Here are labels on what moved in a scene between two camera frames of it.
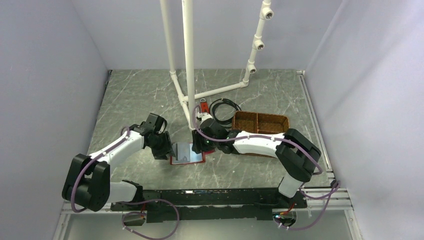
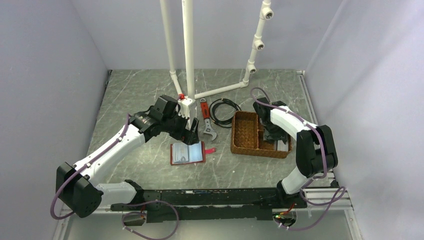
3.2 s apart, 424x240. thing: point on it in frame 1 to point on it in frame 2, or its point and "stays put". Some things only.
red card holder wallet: (183, 154) stays put
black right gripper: (198, 145) to (281, 134)
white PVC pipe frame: (188, 96) stays put
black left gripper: (160, 154) to (189, 137)
